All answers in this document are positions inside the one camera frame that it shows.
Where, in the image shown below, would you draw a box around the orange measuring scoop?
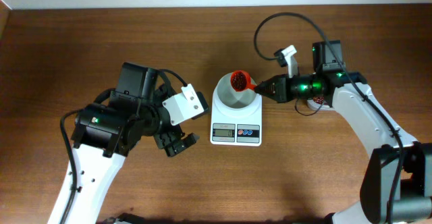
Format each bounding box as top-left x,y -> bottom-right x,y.
230,70 -> 256,92

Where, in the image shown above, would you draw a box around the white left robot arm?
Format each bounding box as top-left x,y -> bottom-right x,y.
49,84 -> 208,223

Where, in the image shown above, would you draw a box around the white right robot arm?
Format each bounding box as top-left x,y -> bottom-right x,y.
254,41 -> 431,223

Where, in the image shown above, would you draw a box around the white digital kitchen scale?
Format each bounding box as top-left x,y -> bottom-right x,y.
210,89 -> 263,146

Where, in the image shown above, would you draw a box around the clear plastic container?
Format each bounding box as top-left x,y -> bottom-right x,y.
306,98 -> 334,111

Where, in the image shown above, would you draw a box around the red adzuki beans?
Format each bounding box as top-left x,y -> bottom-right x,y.
313,96 -> 325,104

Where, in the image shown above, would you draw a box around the white round bowl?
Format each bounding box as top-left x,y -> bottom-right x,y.
215,73 -> 257,109

